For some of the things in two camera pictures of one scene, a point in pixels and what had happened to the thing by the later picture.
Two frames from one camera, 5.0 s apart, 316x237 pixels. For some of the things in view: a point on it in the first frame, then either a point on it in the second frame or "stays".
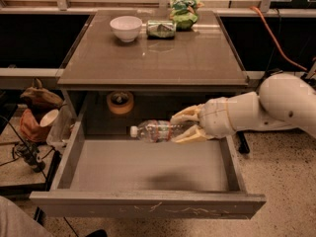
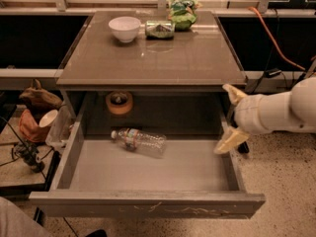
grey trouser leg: x=16 y=222 stays
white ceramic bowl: x=126 y=27 stays
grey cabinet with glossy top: x=113 y=85 stays
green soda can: x=161 y=29 stays
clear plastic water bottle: x=153 y=131 → x=135 y=139
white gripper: x=215 y=118 → x=249 y=113
